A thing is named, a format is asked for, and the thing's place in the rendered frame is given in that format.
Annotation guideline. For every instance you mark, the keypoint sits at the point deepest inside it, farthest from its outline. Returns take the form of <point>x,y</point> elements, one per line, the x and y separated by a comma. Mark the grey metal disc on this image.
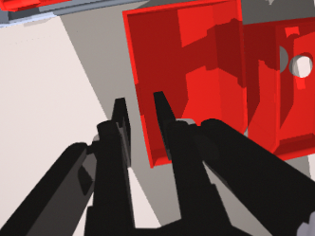
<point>300,66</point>
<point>283,59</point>

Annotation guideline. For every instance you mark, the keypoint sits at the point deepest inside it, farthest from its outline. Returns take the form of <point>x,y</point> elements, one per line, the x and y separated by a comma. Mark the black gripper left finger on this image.
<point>55,206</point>

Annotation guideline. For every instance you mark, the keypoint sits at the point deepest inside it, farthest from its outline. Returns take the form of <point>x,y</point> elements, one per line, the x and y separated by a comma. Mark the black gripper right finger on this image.
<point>279,196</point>

